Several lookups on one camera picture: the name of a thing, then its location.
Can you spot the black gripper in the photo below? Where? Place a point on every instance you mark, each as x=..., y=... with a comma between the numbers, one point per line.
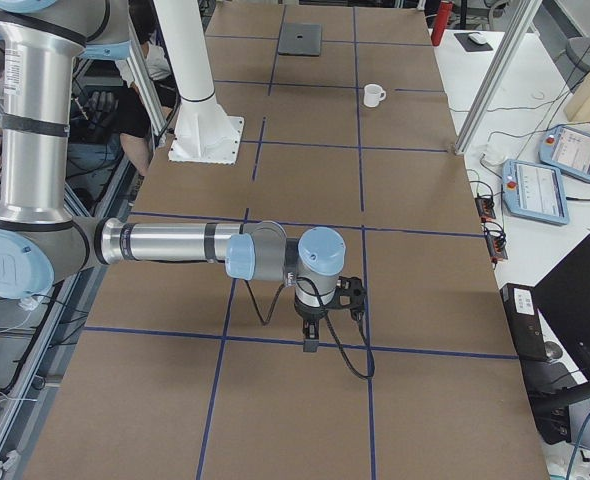
x=310, y=314

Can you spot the white ceramic cup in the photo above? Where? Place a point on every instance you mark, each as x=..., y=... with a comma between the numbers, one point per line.
x=373, y=95

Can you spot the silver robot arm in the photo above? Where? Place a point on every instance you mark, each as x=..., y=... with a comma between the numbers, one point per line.
x=41, y=243

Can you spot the black open laptop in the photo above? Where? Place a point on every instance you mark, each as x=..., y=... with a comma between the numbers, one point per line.
x=563, y=297

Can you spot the grey closed laptop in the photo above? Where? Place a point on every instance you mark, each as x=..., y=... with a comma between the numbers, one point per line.
x=300, y=39

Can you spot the orange relay board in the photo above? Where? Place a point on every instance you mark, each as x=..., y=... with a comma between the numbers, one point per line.
x=496, y=249
x=485, y=208

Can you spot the black computer box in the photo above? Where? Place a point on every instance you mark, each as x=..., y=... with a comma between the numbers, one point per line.
x=523, y=320

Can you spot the near blue teach pendant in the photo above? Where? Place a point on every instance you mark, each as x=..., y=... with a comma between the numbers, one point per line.
x=534, y=191

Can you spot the blue teach pendant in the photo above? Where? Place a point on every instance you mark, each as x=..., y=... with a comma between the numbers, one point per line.
x=567, y=149
x=534, y=191

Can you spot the seated person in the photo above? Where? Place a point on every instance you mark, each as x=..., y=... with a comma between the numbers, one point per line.
x=133, y=123

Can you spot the far blue teach pendant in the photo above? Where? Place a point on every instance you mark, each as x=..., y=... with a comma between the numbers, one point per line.
x=567, y=149

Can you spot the black mouse pad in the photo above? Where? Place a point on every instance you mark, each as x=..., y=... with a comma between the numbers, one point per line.
x=470, y=46

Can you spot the white computer mouse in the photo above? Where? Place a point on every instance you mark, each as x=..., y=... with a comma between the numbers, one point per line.
x=477, y=38

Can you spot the red bottle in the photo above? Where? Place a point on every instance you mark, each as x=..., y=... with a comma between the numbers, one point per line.
x=440, y=22

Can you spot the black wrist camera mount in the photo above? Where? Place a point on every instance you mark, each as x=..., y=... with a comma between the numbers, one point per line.
x=350, y=294

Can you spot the white pedestal column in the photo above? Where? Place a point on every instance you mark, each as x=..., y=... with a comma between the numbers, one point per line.
x=204, y=133

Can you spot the aluminium frame post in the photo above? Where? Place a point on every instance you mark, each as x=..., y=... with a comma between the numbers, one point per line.
x=510, y=43

